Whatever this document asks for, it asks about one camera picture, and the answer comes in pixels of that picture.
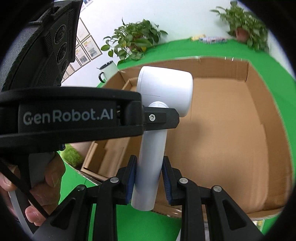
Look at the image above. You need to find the white handheld appliance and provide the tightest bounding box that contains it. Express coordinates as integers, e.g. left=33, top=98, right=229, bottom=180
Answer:
left=131, top=66, right=193, bottom=211

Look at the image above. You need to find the long narrow cardboard tray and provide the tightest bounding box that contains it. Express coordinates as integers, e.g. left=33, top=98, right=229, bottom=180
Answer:
left=80, top=136, right=142, bottom=181

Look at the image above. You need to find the person's left hand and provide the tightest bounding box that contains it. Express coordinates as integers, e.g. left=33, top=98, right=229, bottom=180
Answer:
left=1, top=153, right=66, bottom=221

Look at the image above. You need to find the white green carton box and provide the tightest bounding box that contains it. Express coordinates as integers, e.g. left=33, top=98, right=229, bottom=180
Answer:
left=251, top=218, right=265, bottom=232

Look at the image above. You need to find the plush toy green hair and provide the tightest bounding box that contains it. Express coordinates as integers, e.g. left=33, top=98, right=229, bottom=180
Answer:
left=60, top=142, right=92, bottom=169

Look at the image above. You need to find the white enamel mug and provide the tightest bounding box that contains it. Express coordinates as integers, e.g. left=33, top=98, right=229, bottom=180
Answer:
left=98, top=60, right=118, bottom=83

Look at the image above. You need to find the large open cardboard box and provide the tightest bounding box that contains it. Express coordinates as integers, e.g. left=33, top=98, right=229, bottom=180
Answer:
left=81, top=56, right=293, bottom=219

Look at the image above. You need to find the left potted green plant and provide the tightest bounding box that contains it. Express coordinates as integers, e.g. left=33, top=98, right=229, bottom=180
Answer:
left=100, top=19, right=168, bottom=63

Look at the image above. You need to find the potted green plant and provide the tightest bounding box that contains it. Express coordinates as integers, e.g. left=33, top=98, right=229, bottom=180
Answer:
left=210, top=1, right=269, bottom=53
left=100, top=19, right=168, bottom=63

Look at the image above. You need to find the yellow item on table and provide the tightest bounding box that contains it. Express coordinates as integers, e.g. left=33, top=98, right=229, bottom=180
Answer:
left=190, top=34, right=206, bottom=41

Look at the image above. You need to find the right potted green plant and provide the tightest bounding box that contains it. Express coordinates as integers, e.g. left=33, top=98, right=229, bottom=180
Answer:
left=210, top=1, right=269, bottom=53

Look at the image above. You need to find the black cable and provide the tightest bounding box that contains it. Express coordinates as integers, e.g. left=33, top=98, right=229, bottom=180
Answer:
left=0, top=162, right=50, bottom=219

